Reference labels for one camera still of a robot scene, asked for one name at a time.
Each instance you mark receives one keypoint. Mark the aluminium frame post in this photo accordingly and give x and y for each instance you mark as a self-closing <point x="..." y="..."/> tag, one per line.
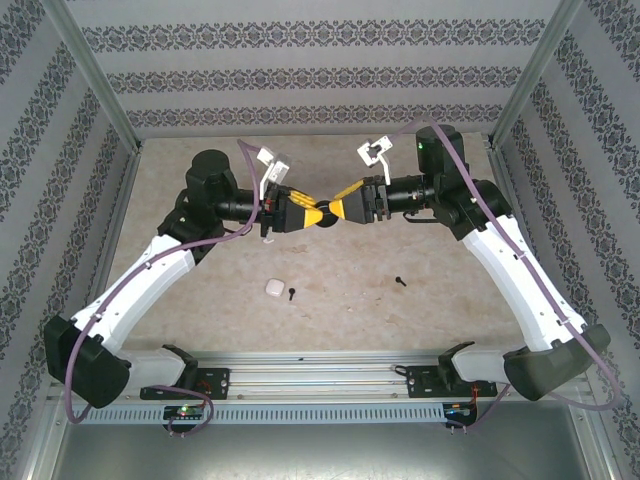
<point x="537" y="75"/>
<point x="90" y="75"/>

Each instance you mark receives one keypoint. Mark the aluminium side frame rail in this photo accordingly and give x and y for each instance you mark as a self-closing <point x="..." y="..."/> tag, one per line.
<point x="500" y="165"/>
<point x="120" y="200"/>

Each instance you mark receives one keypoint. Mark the small circuit board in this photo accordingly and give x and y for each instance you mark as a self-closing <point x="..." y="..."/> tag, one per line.
<point x="460" y="411"/>
<point x="185" y="411"/>

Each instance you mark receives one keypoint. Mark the white earbud charging case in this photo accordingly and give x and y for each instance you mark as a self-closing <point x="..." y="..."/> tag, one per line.
<point x="274" y="288"/>

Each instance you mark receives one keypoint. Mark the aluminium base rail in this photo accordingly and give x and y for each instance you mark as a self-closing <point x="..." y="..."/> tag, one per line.
<point x="320" y="375"/>

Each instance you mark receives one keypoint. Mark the grey metal base sheet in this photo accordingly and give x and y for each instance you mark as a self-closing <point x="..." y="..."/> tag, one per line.
<point x="320" y="455"/>

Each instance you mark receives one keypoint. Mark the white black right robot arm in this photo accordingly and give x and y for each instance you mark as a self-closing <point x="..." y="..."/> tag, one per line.
<point x="505" y="270"/>

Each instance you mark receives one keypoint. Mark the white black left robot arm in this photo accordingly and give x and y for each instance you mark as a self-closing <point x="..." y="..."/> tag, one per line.
<point x="150" y="280"/>

